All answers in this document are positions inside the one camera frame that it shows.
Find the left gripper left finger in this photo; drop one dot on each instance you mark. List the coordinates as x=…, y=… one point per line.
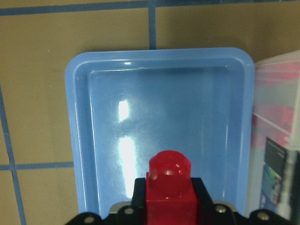
x=138, y=198

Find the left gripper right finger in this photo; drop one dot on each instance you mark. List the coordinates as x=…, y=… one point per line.
x=204, y=200

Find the red toy block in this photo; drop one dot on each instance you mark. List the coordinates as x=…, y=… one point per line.
x=169, y=194

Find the clear plastic storage box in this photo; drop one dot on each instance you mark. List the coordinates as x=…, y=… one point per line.
x=274, y=174

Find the blue plastic tray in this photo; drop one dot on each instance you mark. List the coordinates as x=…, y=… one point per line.
x=126, y=106

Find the brown grid table mat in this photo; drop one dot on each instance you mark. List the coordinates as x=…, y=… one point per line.
x=38, y=38

